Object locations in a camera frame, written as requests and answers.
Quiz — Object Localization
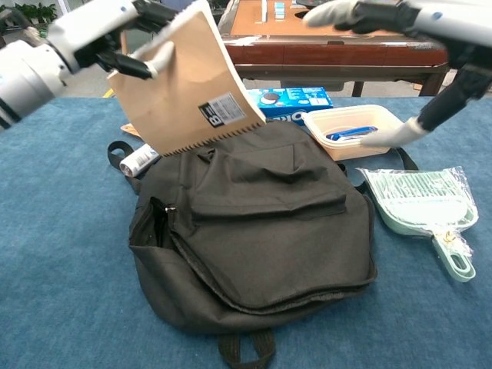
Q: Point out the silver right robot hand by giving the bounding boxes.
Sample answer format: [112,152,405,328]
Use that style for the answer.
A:
[303,0,492,149]

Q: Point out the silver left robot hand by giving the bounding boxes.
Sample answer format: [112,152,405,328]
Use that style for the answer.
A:
[45,0,180,81]

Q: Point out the brown spiral notebook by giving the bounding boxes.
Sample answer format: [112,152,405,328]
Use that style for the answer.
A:
[106,0,267,158]

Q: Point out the black fabric backpack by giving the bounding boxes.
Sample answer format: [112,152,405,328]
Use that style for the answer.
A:
[106,121,420,369]

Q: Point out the green potted plants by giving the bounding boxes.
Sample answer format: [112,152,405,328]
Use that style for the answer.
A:
[0,2,58,30]

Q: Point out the brown wooden game table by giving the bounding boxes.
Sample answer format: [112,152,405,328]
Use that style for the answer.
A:
[219,0,450,97]

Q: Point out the white cylindrical tube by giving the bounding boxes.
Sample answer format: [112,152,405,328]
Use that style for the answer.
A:
[118,144,161,178]

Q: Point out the blue snack bar wrapper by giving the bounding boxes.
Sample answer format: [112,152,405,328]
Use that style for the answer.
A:
[325,125,380,141]

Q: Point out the beige plastic container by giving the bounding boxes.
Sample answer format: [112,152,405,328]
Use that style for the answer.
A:
[301,104,407,161]

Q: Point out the blue Oreo cookie box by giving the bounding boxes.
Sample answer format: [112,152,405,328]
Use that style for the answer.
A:
[245,86,334,125]

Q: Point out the green dustpan set in plastic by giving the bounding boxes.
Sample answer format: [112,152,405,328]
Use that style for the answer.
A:
[355,165,480,284]

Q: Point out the blue felt table mat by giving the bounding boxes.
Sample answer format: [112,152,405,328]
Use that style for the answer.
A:
[0,95,492,369]

